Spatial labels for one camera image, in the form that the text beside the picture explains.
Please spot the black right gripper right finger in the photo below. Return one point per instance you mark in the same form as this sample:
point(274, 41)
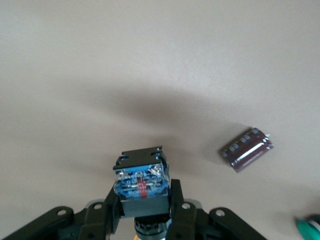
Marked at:
point(183, 220)

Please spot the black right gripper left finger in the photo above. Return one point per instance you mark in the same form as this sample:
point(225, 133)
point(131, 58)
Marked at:
point(97, 220)

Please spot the yellow push button switch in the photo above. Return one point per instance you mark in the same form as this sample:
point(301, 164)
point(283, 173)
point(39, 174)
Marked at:
point(142, 180)

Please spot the maroon cylindrical capacitor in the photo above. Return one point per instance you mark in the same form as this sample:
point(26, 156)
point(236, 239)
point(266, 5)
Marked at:
point(247, 151)

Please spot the green push button switch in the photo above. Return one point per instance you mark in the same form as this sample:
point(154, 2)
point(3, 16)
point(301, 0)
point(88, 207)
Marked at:
point(308, 228)

